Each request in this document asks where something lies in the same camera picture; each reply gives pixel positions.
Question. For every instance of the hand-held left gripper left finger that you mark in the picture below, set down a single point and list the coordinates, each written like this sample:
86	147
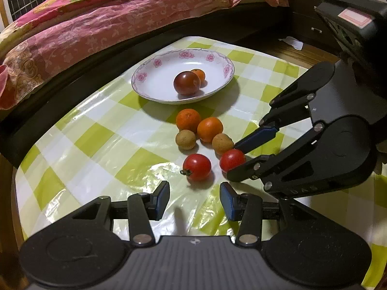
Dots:
163	200

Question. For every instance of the green checkered plastic tablecloth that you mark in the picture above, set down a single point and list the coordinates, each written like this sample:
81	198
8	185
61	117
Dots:
105	145

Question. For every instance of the red cherry tomato with stem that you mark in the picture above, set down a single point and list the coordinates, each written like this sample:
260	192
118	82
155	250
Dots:
197	166

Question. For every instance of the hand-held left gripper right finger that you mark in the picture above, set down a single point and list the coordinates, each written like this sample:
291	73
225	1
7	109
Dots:
226	200

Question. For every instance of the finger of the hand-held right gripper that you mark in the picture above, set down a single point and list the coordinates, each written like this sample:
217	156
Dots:
242	172
260	137

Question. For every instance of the brown longan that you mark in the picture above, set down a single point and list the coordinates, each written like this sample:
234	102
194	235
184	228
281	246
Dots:
222	143
185	140

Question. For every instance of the dark purple tomato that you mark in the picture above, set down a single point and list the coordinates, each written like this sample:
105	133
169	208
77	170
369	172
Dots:
186	83

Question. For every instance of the small orange kumquat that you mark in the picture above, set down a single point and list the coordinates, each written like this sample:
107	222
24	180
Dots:
200	74

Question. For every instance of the white paper scrap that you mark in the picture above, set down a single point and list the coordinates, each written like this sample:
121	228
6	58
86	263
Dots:
291	43

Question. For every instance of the dark wooden nightstand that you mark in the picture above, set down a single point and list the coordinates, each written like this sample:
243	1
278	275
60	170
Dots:
305	21

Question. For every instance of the orange mandarin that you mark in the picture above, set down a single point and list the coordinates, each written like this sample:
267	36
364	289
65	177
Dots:
188	119
210	129

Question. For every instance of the pink floral quilt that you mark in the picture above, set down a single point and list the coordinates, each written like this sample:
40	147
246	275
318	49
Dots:
90	21

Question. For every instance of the white floral bowl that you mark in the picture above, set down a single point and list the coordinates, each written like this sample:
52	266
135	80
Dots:
163	66

